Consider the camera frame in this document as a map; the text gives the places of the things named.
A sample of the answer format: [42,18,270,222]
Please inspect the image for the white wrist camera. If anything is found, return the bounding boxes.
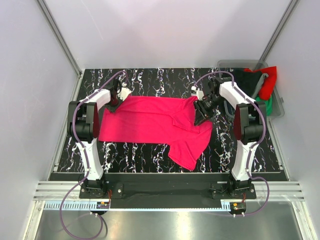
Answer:
[117,84,132,101]
[190,85,204,101]

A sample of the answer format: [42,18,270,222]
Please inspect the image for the clear plastic bin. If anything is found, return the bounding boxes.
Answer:
[217,60,285,120]

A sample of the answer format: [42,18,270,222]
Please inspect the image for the pink t shirt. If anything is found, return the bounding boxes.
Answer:
[98,96,213,171]

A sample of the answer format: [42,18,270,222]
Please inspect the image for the white cable duct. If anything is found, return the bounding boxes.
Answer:
[44,200,110,211]

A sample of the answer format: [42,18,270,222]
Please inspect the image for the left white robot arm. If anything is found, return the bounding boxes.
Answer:
[67,86,132,198]

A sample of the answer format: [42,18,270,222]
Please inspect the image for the black t shirt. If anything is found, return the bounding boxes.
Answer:
[232,69,262,98]

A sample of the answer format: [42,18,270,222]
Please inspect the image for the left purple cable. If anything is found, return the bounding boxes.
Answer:
[59,70,130,237]

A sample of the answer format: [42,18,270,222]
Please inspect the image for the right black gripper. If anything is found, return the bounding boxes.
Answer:
[192,94,226,127]

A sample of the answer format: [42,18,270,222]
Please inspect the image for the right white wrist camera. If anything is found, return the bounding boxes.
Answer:
[190,85,204,101]

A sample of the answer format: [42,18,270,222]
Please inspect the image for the aluminium frame rail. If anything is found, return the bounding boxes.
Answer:
[33,181,305,202]

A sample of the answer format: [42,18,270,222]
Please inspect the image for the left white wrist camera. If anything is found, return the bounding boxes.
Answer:
[117,84,132,101]

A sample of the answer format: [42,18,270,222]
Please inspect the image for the grey t shirt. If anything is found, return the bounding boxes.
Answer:
[251,73,269,99]

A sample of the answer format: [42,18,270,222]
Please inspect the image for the green t shirt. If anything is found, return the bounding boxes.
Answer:
[255,96,273,116]

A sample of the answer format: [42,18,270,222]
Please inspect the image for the red t shirt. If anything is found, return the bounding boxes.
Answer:
[244,66,277,100]

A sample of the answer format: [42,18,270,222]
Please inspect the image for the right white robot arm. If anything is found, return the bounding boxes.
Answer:
[191,78,267,199]

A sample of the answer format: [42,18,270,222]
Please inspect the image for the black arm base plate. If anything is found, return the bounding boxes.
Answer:
[79,181,257,200]

